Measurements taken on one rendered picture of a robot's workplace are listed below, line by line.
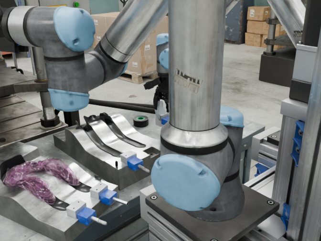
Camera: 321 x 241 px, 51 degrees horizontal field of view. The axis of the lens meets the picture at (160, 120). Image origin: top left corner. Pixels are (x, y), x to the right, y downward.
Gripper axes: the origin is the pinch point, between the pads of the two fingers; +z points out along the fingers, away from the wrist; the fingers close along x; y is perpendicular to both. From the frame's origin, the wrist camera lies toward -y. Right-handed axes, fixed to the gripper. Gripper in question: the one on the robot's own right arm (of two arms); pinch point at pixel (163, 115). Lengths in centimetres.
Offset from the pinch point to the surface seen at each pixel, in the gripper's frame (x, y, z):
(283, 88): 346, -115, 95
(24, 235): -71, 12, 15
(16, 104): -25, -107, 17
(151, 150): -16.3, 9.9, 7.8
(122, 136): -17.9, -7.1, 6.9
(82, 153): -36.0, -10.1, 9.1
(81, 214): -57, 25, 8
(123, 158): -31.6, 12.0, 4.3
